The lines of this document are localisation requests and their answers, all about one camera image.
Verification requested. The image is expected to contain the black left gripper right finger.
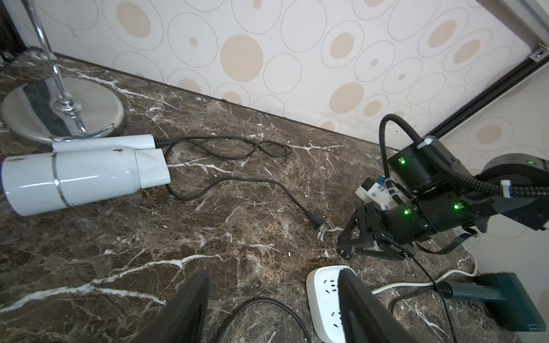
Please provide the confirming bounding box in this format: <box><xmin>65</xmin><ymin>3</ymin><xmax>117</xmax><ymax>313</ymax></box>
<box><xmin>337</xmin><ymin>269</ymin><xmax>416</xmax><ymax>343</ymax></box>

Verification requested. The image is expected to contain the chrome cup rack stand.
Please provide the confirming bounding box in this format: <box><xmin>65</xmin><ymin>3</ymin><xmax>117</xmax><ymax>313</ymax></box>
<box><xmin>1</xmin><ymin>1</ymin><xmax>126</xmax><ymax>145</ymax></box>

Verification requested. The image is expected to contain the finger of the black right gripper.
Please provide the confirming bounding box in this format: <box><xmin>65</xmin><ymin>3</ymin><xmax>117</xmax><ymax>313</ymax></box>
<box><xmin>351</xmin><ymin>240</ymin><xmax>407</xmax><ymax>261</ymax></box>
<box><xmin>336</xmin><ymin>210</ymin><xmax>369</xmax><ymax>261</ymax></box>

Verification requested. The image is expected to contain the white power strip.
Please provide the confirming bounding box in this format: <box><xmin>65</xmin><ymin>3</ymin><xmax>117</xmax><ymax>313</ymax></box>
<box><xmin>306</xmin><ymin>265</ymin><xmax>353</xmax><ymax>343</ymax></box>

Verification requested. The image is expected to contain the white power strip cable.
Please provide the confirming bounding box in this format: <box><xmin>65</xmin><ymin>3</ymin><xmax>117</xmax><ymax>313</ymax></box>
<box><xmin>370</xmin><ymin>252</ymin><xmax>479</xmax><ymax>296</ymax></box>

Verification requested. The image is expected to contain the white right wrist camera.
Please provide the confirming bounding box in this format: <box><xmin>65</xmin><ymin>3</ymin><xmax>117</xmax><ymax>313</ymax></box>
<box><xmin>355</xmin><ymin>177</ymin><xmax>398</xmax><ymax>211</ymax></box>

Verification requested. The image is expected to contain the white blow dryer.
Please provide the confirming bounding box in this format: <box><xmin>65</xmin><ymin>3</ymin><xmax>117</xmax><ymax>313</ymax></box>
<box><xmin>1</xmin><ymin>134</ymin><xmax>171</xmax><ymax>217</ymax></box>

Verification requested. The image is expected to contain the green blow dryer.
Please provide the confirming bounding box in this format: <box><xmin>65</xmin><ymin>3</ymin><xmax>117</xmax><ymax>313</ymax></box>
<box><xmin>438</xmin><ymin>272</ymin><xmax>547</xmax><ymax>332</ymax></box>

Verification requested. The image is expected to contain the green dryer black power cord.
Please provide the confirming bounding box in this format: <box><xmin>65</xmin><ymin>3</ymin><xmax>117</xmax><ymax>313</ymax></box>
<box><xmin>213</xmin><ymin>280</ymin><xmax>460</xmax><ymax>343</ymax></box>

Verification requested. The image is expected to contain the white dryer black power cord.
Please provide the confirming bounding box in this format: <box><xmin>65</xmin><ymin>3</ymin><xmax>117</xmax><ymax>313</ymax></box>
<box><xmin>154</xmin><ymin>136</ymin><xmax>325</xmax><ymax>230</ymax></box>

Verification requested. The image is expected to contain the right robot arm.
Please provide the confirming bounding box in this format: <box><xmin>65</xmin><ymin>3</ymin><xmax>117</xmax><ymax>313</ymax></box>
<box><xmin>336</xmin><ymin>114</ymin><xmax>548</xmax><ymax>261</ymax></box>

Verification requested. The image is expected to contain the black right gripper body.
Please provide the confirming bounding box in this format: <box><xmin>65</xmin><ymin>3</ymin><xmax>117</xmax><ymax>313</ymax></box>
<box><xmin>361</xmin><ymin>202</ymin><xmax>430</xmax><ymax>258</ymax></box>

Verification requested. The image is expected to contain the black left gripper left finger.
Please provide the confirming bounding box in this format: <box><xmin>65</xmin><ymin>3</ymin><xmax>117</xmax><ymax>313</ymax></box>
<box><xmin>133</xmin><ymin>272</ymin><xmax>210</xmax><ymax>342</ymax></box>

